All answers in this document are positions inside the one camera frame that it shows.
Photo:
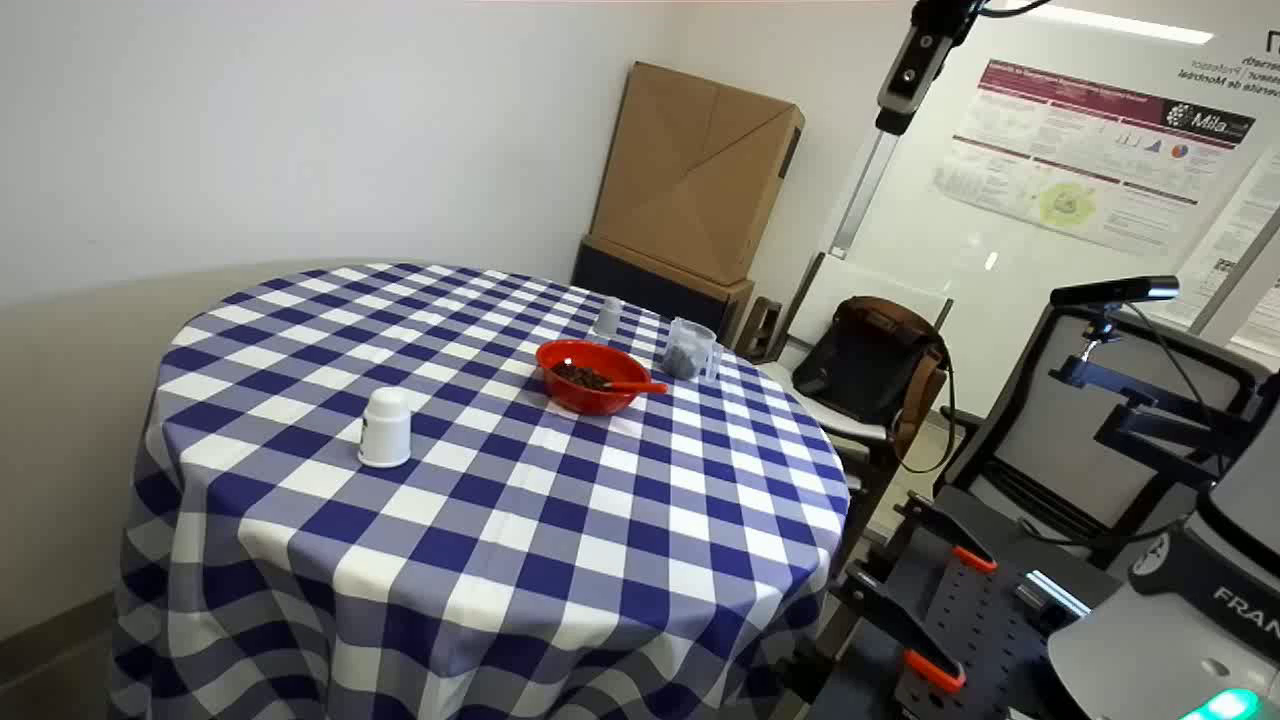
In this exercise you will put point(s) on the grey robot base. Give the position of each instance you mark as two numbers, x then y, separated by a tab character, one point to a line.
1194	632

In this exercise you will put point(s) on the clear plastic measuring jug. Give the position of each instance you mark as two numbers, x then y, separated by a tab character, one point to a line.
688	348

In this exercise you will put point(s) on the red plastic bowl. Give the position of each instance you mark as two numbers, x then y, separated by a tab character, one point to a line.
565	361

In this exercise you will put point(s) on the small clear glass bottle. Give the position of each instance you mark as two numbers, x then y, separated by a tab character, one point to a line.
605	321

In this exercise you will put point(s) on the brown cardboard box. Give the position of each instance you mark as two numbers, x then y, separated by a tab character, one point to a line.
692	173

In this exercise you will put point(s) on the wooden chair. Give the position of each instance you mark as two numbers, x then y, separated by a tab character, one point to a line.
870	453

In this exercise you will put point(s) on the blue white checkered tablecloth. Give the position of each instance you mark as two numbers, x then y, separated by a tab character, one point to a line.
516	565

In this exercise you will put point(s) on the small white plastic bottle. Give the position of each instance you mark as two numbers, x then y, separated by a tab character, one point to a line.
386	431

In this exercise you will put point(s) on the black orange clamp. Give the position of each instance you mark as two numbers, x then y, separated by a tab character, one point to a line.
960	547
921	651

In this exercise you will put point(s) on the black frame 3d printer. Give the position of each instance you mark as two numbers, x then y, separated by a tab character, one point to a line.
1109	424

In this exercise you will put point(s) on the research poster on wall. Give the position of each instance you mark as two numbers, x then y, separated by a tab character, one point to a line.
1095	161

